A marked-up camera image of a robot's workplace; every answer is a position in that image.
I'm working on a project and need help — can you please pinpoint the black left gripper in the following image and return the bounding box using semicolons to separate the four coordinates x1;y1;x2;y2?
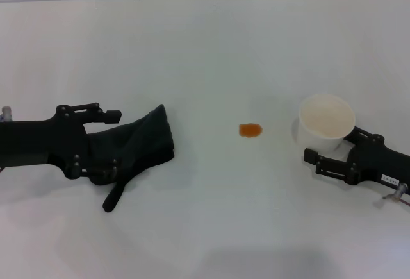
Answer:
0;102;123;180

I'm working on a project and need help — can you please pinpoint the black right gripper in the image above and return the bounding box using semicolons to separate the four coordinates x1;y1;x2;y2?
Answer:
303;125;410;187

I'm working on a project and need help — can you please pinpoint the dark blue rag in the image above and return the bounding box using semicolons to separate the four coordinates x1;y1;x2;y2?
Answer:
83;104;176;214

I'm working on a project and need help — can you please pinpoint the orange liquid stain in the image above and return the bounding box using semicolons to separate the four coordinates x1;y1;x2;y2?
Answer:
238;123;263;139

